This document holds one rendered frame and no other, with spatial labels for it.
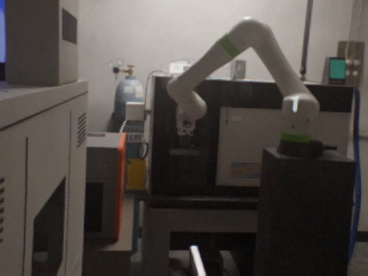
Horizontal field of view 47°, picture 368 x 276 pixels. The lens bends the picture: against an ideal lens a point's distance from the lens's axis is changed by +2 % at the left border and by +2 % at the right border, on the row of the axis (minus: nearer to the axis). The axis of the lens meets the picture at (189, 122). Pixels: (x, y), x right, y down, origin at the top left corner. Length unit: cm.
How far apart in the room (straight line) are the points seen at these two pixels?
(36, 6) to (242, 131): 192
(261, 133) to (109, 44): 160
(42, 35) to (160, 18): 288
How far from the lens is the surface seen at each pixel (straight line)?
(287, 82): 195
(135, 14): 355
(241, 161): 252
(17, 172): 50
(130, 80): 321
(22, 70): 71
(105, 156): 184
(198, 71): 192
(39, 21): 70
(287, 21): 376
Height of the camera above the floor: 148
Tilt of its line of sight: 7 degrees down
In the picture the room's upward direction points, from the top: 3 degrees clockwise
